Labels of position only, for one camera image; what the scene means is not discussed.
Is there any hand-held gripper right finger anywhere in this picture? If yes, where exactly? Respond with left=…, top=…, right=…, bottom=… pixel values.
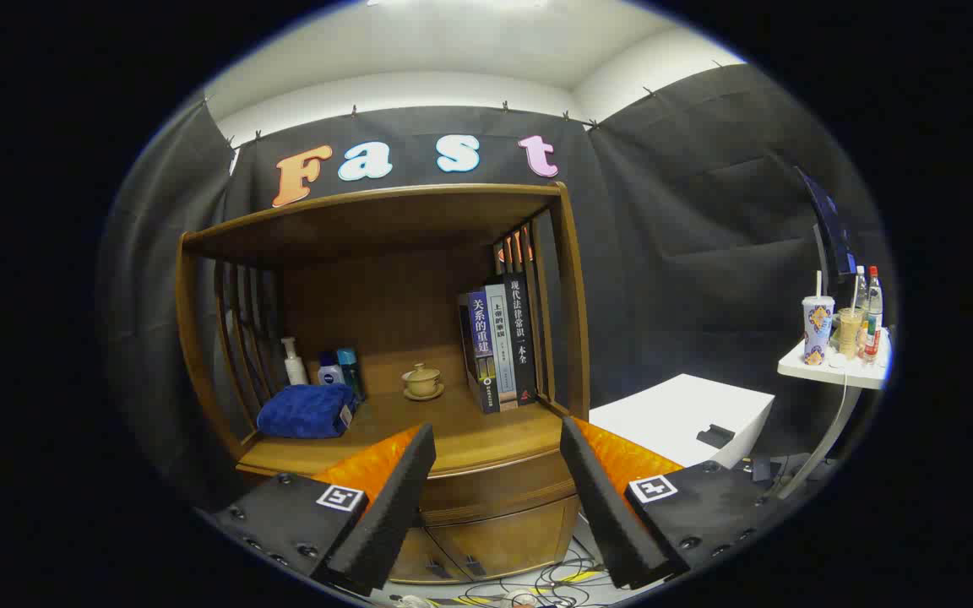
left=559, top=415, right=791, bottom=590

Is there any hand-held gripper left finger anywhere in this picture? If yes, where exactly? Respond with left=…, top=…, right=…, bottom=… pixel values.
left=215, top=422, right=438, bottom=597

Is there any wooden drawer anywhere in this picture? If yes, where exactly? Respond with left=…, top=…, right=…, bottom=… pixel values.
left=419, top=452, right=582, bottom=526

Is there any wooden cabinet door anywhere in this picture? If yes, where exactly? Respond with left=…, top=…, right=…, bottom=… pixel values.
left=389, top=524, right=458, bottom=585
left=453, top=494, right=582, bottom=582

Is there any wooden countertop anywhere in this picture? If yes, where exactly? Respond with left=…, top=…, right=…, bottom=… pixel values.
left=237, top=346, right=568, bottom=478

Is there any wooden cabinet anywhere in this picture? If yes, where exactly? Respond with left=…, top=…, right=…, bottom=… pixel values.
left=176, top=182, right=591, bottom=585

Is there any tan lidded tea cup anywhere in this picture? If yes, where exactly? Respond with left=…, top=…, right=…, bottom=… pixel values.
left=402, top=363, right=443, bottom=396

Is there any blue folded towel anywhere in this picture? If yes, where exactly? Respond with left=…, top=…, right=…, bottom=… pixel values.
left=257, top=383, right=358, bottom=439

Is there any teal bottle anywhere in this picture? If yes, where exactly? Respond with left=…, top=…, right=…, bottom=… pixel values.
left=336, top=347, right=365, bottom=402

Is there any white pump bottle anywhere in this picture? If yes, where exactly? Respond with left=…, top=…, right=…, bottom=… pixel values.
left=280, top=337, right=308, bottom=387

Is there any black spine book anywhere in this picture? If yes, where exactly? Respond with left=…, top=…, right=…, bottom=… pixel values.
left=502, top=274, right=538, bottom=406

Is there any blue spine book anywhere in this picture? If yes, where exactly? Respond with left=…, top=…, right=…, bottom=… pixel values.
left=458, top=290, right=502, bottom=415

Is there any white side table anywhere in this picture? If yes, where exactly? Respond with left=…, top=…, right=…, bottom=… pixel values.
left=777, top=329, right=891, bottom=499

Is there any patterned paper cup with straw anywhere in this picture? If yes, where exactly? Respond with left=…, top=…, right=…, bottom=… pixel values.
left=802, top=270, right=836, bottom=366

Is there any clear cup of iced drink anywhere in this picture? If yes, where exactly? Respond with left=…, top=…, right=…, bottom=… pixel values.
left=838, top=279, right=866, bottom=360

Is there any red label bottle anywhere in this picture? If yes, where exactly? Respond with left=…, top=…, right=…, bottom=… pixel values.
left=865, top=266, right=884, bottom=364

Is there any dark monitor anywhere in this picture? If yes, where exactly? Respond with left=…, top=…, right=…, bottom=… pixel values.
left=795, top=166, right=859, bottom=296

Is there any tangle of black cables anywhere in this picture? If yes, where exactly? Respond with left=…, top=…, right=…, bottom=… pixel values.
left=419, top=540, right=606, bottom=607

